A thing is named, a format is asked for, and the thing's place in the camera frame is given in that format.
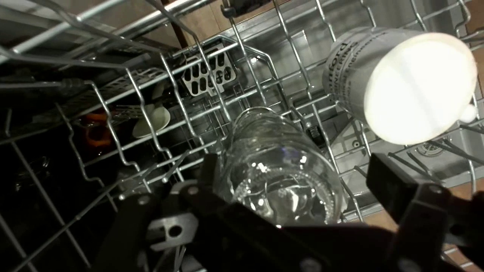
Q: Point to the grey slotted plastic piece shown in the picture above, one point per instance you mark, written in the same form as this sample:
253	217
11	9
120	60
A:
209	72

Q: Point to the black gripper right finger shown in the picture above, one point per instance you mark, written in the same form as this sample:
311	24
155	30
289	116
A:
439	226

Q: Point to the clear glass jar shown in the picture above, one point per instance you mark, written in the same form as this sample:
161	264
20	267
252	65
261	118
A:
282	170

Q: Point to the white ceramic mug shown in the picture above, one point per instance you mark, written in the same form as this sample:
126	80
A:
403	84

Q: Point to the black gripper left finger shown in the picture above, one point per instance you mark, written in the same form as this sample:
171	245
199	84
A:
212	226

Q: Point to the orange utensil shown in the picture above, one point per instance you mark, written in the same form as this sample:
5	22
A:
97	131

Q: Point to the built-in dishwasher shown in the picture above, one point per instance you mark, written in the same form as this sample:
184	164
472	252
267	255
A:
282	45

